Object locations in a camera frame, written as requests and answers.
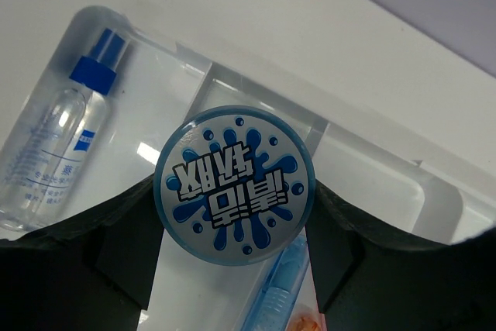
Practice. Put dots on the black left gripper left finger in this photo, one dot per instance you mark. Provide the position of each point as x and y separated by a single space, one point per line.
92 271

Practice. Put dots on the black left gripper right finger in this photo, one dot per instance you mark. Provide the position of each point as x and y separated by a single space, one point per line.
370 275

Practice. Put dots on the orange eraser case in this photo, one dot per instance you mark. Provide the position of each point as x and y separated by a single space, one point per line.
305 314

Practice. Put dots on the blue translucent eraser case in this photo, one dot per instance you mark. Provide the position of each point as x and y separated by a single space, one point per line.
272 307

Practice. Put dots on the clear bottle blue cap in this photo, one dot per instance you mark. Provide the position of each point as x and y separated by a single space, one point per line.
47 149

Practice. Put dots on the blue jar sideways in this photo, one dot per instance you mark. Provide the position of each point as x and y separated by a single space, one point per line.
234 185

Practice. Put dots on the white divided organizer tray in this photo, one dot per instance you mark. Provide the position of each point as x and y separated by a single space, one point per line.
157 89

